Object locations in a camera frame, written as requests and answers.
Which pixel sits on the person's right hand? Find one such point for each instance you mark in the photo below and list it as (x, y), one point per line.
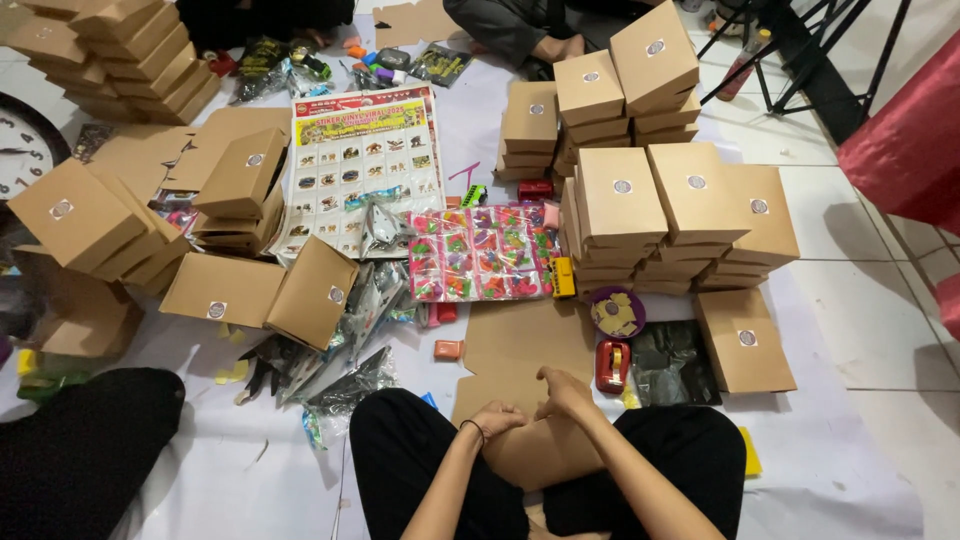
(571, 395)

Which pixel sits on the person's left hand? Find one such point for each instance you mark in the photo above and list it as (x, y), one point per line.
(493, 420)

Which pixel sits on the person's left fingers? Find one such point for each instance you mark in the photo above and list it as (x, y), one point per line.
(517, 419)

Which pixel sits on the person's right fingers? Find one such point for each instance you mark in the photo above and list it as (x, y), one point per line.
(547, 394)

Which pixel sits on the brown cardboard blank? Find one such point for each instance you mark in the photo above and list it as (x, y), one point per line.
(517, 345)

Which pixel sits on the black wrist band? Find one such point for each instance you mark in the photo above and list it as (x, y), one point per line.
(472, 428)

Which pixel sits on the red tape dispenser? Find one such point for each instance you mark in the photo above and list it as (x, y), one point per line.
(612, 366)

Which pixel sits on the orange eraser block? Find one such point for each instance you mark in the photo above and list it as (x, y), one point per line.
(448, 349)

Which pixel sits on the person's black trousers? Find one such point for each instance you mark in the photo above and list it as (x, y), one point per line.
(420, 457)

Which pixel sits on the purple round sticker roll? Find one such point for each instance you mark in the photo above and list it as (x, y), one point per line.
(616, 311)

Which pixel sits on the yellow toy bus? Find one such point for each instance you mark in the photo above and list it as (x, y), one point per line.
(563, 277)

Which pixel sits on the black plastic bag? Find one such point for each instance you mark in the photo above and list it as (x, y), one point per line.
(671, 364)

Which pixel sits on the small red toy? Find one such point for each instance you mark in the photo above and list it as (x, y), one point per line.
(444, 313)

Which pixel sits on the colourful toy packet sheet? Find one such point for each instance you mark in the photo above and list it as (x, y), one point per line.
(480, 255)

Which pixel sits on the pink eraser block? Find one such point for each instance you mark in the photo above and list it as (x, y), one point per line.
(551, 215)

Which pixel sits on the heap of silver toy packets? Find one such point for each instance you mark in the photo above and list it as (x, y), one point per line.
(345, 360)

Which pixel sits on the single brown box with sticker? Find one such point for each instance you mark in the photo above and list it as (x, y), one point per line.
(221, 289)
(742, 345)
(315, 292)

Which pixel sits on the red toy car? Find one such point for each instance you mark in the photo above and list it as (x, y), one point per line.
(535, 190)

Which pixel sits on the yellow paper piece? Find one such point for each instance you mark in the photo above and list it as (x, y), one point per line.
(750, 451)

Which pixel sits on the green toy car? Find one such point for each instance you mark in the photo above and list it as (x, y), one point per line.
(473, 196)

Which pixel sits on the stack of brown cardboard boxes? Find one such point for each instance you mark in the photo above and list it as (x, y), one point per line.
(600, 97)
(120, 52)
(97, 225)
(675, 217)

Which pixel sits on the silver toy plane packet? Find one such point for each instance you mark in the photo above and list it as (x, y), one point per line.
(384, 225)

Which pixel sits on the white floor sheet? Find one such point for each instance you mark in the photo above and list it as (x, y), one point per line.
(247, 480)

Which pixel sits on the yellow paper scraps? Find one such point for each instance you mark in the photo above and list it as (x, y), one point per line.
(234, 360)

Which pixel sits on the animal sticker poster sheet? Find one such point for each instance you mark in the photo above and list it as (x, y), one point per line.
(360, 150)

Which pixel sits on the black printed packet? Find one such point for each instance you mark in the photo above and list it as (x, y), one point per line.
(441, 64)

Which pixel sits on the red spray bottle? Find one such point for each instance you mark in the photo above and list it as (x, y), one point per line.
(742, 66)

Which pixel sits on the flat cardboard piece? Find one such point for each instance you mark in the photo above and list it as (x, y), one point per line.
(412, 21)

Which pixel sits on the heap of small toys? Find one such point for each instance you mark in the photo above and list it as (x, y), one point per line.
(300, 67)

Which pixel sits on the black tripod stand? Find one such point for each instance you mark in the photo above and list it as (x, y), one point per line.
(810, 52)

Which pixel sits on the red cloth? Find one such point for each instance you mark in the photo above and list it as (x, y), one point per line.
(911, 142)

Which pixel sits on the half folded brown carton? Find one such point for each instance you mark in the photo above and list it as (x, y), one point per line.
(82, 307)

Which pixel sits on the green and yellow toy heap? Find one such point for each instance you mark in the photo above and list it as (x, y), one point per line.
(45, 375)

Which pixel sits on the wall clock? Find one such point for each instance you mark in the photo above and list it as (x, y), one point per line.
(30, 150)

